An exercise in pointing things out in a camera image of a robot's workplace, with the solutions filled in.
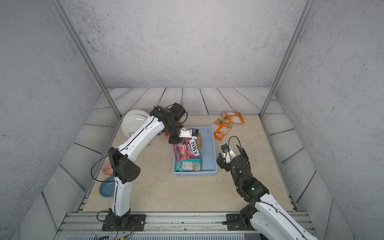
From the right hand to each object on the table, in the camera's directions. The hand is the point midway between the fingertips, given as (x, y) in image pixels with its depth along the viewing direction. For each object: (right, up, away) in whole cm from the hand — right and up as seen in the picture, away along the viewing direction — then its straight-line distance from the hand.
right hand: (231, 149), depth 76 cm
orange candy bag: (+11, +19, +43) cm, 48 cm away
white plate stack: (-59, +15, +22) cm, 65 cm away
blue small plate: (-67, -23, +8) cm, 71 cm away
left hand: (-24, +4, +6) cm, 25 cm away
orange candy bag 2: (0, +9, +35) cm, 36 cm away
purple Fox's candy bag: (-21, -1, +5) cm, 22 cm away
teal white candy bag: (-22, -11, +13) cm, 28 cm away
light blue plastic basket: (-9, -7, +23) cm, 26 cm away
